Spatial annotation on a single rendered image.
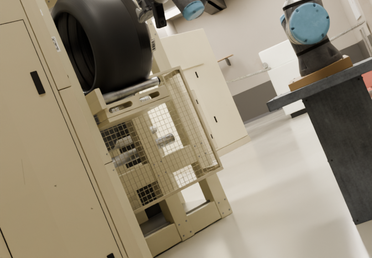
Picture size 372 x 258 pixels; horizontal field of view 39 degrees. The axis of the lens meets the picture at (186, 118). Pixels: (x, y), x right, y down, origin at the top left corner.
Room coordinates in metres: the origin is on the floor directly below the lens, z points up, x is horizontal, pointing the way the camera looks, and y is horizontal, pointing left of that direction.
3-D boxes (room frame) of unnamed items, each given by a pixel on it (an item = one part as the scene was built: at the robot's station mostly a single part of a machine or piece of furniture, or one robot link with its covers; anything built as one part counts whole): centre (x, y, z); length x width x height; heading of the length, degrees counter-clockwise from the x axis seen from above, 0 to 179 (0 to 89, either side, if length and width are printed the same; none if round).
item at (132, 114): (2.64, 0.28, 0.80); 0.37 x 0.36 x 0.02; 35
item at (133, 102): (2.53, 0.20, 0.83); 0.36 x 0.09 x 0.06; 125
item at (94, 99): (2.54, 0.43, 0.90); 0.40 x 0.03 x 0.10; 35
